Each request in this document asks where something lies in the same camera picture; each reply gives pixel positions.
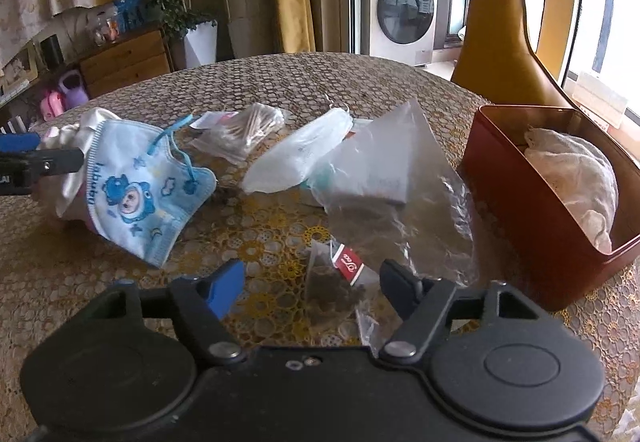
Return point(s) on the red tin box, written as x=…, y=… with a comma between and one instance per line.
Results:
x=525, y=232

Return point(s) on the white face mask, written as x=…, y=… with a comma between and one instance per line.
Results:
x=570, y=177
x=290, y=151

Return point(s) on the yellow leather chair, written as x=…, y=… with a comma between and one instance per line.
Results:
x=495, y=46

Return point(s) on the tea bag with red tag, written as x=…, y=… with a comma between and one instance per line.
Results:
x=325, y=282

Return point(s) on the tissue pack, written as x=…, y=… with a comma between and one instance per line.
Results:
x=320, y=180

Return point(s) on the purple toy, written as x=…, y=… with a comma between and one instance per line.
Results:
x=75, y=91

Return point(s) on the black speaker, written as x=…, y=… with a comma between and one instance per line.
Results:
x=51, y=51

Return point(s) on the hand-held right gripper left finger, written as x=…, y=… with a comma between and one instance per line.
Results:
x=227, y=287

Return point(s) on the brown lace tablecloth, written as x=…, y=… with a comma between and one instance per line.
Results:
x=300, y=71

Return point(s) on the wooden drawer cabinet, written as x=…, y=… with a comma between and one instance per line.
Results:
x=125, y=64

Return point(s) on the small white paper packet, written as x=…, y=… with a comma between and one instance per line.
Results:
x=215, y=119

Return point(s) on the pink toy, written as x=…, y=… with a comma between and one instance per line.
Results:
x=52, y=105

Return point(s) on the photo frame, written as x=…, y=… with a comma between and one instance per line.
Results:
x=17, y=69

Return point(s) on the blue packaging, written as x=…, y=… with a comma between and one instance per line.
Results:
x=131, y=9

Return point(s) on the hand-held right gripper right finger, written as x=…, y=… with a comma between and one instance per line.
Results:
x=397, y=289

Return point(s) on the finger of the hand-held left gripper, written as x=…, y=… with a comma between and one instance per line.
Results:
x=55, y=161
x=17, y=141

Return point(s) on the white and red box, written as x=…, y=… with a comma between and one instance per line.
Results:
x=600, y=96

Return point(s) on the clear plastic bag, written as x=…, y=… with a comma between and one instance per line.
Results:
x=400, y=217

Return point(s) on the blue white wipes packet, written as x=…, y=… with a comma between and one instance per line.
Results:
x=130, y=192

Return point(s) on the white planter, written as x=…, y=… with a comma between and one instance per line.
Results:
x=201, y=44

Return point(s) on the cotton swab bag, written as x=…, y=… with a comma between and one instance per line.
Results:
x=245, y=126

